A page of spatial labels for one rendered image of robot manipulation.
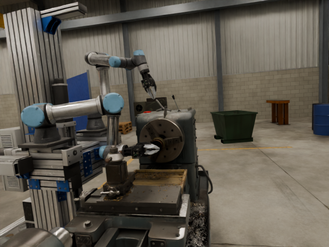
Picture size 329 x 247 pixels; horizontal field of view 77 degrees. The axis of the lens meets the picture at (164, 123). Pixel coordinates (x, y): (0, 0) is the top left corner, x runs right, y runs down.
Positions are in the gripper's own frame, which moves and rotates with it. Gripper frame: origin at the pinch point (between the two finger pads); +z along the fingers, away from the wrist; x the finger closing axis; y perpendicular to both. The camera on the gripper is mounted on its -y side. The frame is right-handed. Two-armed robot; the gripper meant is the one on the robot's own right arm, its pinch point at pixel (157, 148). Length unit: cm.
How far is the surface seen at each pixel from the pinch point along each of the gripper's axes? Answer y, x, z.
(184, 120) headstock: -38.3, 11.4, 12.5
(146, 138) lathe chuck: -22.6, 1.7, -13.3
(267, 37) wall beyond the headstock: -1047, 285, 342
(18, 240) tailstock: 89, 7, -3
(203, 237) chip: 4, -52, 23
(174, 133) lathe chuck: -22.6, 4.6, 6.6
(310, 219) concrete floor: -113, -111, 129
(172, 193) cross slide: 34.5, -10.9, 13.4
